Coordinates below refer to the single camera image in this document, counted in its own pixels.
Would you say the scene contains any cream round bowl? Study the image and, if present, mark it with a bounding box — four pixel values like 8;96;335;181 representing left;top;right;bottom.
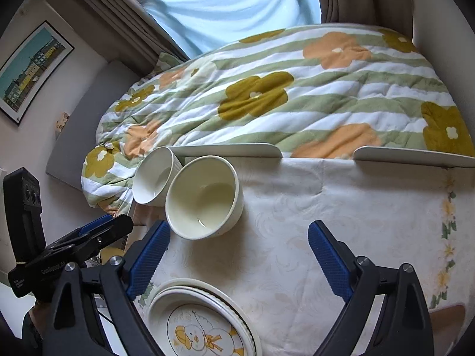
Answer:
165;156;244;240

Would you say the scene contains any floral striped blanket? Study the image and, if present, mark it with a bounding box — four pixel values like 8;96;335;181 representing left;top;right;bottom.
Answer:
82;22;475;208

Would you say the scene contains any cream floral tablecloth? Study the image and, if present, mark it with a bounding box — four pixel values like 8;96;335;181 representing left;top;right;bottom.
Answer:
126;156;475;356

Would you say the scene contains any white ribbed bowl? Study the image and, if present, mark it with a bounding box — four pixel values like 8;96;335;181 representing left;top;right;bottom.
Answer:
132;147;184;207

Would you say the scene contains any white rectangular tray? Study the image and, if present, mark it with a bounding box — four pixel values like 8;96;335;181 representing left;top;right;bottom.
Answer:
354;146;475;167
174;143;283;158

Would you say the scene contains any plain white plate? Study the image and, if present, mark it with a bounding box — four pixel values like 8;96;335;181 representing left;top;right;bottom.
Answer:
143;277;262;356

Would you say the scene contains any grey headboard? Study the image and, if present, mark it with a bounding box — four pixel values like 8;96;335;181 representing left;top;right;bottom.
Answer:
46;61;149;193

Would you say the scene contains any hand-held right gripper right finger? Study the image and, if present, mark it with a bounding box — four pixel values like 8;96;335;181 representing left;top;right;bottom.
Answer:
307;220;436;356

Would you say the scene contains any framed wall picture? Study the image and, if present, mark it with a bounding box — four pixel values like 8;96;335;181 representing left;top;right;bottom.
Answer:
0;20;75;127

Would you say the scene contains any green striped pillow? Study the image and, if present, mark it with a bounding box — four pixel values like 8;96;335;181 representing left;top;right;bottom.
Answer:
154;52;186;75

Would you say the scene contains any person's left forearm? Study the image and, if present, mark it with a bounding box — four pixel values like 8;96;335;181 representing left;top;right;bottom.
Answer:
21;300;53;347

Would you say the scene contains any light blue cloth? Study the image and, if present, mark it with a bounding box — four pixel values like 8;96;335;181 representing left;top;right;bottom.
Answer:
141;0;322;58

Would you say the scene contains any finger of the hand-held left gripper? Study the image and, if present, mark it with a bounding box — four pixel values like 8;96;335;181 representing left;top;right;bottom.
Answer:
76;213;114;235
45;214;134;266

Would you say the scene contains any duck print plate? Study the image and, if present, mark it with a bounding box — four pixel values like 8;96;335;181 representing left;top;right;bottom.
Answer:
150;291;249;356

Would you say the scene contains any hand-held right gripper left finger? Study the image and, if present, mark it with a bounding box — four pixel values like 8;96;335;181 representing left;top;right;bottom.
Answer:
51;220;172;356

